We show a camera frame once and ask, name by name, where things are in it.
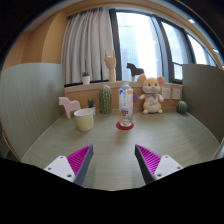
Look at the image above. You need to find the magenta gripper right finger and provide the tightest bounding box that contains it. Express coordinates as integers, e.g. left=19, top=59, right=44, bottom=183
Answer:
left=135, top=144, right=182, bottom=184

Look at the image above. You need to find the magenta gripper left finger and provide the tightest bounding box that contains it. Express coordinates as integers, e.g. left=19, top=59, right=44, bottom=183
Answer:
left=44, top=145, right=93, bottom=186

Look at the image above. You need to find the clear plastic water bottle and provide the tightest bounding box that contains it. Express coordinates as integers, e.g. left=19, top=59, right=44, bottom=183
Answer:
left=119, top=81, right=133, bottom=127

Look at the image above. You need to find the pale yellow cup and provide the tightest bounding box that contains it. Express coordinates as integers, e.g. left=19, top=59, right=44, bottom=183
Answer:
left=74, top=108, right=94, bottom=131

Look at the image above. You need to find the red round coaster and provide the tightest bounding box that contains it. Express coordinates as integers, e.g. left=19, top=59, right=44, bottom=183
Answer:
left=116, top=121, right=134, bottom=130

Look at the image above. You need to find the pink wooden horse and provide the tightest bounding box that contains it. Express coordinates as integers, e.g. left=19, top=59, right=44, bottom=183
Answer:
left=59, top=97, right=81, bottom=119

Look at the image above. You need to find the round green ceramic cactus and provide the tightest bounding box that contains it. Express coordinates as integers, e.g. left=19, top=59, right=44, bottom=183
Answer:
left=176, top=101, right=188, bottom=114

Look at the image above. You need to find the small potted succulent on desk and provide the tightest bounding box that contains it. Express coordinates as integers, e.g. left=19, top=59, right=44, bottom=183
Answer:
left=87, top=99, right=96, bottom=115

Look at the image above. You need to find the purple number seven disc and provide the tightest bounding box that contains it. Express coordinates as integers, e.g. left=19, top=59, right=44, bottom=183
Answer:
left=133, top=92, right=137, bottom=104

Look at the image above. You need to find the plush mouse toy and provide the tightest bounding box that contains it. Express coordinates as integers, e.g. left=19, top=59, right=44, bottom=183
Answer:
left=137, top=74, right=165, bottom=114

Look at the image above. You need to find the tall green ceramic cactus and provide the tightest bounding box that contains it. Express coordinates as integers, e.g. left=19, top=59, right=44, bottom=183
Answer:
left=99, top=85, right=112, bottom=114

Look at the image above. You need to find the left green desk partition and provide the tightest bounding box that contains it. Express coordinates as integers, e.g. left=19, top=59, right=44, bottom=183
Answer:
left=0, top=63, right=64, bottom=160

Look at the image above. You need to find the green desk partition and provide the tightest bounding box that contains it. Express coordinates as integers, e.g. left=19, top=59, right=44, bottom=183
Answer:
left=182, top=64, right=224, bottom=142
left=0, top=63, right=64, bottom=160

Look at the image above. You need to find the small potted plant on sill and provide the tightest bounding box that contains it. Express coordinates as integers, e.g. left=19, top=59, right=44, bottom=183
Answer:
left=82, top=72, right=90, bottom=85

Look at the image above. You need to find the black horse figurine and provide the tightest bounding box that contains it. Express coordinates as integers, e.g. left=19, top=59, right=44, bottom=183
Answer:
left=126, top=63, right=144, bottom=82

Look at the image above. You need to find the right green desk partition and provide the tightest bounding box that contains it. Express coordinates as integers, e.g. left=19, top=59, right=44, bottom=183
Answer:
left=182, top=64, right=224, bottom=142

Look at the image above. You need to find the wooden hand model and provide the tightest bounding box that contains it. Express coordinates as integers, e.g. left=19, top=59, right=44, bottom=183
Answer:
left=104, top=51, right=116, bottom=82

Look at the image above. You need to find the grey curtain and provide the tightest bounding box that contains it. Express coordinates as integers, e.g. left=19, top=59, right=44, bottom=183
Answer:
left=61, top=7, right=114, bottom=84

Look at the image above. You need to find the white wall socket left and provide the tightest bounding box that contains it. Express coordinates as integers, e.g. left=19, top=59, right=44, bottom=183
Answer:
left=162, top=87, right=171, bottom=99

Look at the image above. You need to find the white wall socket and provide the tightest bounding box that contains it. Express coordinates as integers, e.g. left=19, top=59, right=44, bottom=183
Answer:
left=172, top=88, right=181, bottom=100
left=162, top=87, right=171, bottom=99

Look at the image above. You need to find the white wall socket right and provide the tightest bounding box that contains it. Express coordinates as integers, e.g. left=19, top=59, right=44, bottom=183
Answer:
left=172, top=88, right=181, bottom=100

